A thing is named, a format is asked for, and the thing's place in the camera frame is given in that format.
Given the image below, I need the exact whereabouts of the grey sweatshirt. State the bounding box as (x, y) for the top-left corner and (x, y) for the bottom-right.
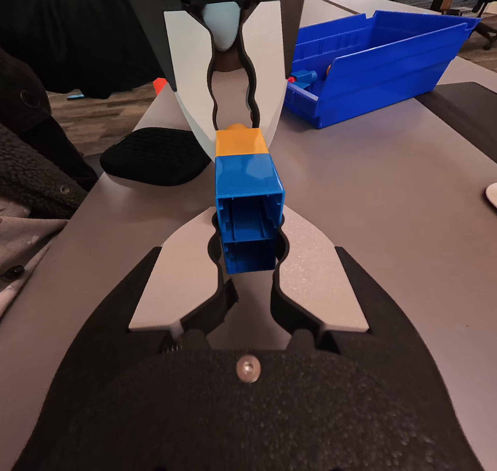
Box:
(0, 197), (69, 321)

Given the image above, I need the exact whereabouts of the blue plastic bin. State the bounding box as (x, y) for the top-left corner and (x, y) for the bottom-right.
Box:
(283, 10), (482, 130)

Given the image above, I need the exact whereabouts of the person's left forearm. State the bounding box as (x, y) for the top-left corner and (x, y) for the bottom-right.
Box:
(0, 0), (168, 100)

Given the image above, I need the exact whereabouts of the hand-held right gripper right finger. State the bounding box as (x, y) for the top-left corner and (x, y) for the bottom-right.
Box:
(271, 206), (370, 333)

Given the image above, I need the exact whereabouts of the pile of mega blocks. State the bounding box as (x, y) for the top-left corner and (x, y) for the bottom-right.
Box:
(288, 69), (333, 92)

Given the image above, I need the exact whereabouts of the person's left hand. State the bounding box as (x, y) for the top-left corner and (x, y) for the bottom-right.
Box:
(215, 47), (245, 72)

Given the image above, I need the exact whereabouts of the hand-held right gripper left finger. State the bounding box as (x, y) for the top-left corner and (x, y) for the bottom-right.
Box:
(128, 207), (239, 349)

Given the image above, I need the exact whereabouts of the orange one-stud mega block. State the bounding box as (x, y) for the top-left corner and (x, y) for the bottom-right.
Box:
(215, 123), (269, 157)

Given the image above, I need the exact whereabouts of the blue two-stud mega block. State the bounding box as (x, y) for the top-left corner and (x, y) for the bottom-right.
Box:
(215, 154), (286, 275)

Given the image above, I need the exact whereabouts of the dark fleece jacket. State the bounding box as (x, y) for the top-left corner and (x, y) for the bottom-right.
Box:
(0, 48), (98, 220)

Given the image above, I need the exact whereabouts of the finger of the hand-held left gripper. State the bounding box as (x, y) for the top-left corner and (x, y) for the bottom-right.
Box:
(163, 10), (218, 156)
(241, 0), (289, 148)

